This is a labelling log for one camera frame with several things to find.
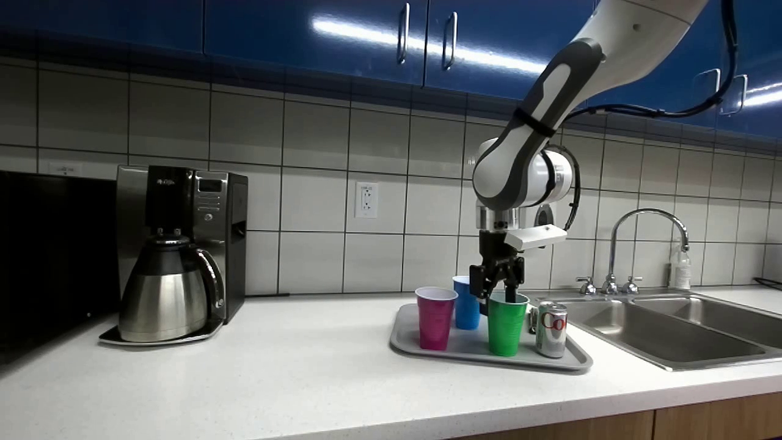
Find grey plastic tray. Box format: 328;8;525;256
389;304;595;373

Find black microwave oven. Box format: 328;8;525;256
0;172;119;362

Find chrome sink faucet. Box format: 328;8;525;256
579;205;691;296

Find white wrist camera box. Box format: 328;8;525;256
504;224;567;252

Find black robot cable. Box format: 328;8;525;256
536;0;741;234

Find silver soda can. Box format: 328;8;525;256
529;299;567;359

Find steel coffee carafe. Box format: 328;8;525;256
118;239;225;344

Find purple plastic cup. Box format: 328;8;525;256
416;286;457;349

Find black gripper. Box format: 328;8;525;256
469;233;523;304

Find stainless steel coffee maker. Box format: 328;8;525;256
100;165;247;348

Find green plastic cup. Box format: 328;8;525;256
488;296;529;356

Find stainless steel double sink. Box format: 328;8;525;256
548;291;782;371

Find white wall power outlet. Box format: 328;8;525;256
354;180;378;218

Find blue upper cabinets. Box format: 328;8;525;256
0;0;780;137

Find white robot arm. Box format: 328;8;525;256
469;0;707;304

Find blue plastic cup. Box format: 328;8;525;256
453;277;484;329

